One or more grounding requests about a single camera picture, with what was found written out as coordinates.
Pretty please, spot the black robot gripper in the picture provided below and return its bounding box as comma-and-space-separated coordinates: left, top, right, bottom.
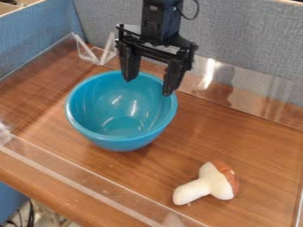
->
116, 0, 199, 96

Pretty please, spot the white brown toy mushroom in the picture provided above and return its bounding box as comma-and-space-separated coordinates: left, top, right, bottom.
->
172, 160, 239, 205

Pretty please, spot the blue plastic bowl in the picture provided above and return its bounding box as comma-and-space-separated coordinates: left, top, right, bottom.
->
65, 71, 177, 152

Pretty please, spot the clear acrylic left barrier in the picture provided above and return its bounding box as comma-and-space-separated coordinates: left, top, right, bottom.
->
0, 33, 75, 81

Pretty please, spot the clear acrylic barrier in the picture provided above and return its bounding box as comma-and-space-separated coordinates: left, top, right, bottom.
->
0, 123, 208, 227
0, 33, 75, 81
177, 59, 303, 131

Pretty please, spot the clear acrylic back barrier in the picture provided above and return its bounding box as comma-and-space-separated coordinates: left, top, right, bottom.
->
177, 59, 303, 131

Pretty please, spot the clear acrylic front barrier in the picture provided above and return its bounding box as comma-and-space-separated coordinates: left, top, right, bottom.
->
0, 123, 208, 227

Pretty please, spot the clear acrylic corner bracket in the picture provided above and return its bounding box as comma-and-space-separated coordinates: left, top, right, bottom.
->
72, 33, 117, 66

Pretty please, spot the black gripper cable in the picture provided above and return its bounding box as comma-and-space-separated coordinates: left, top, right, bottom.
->
173, 0, 200, 21

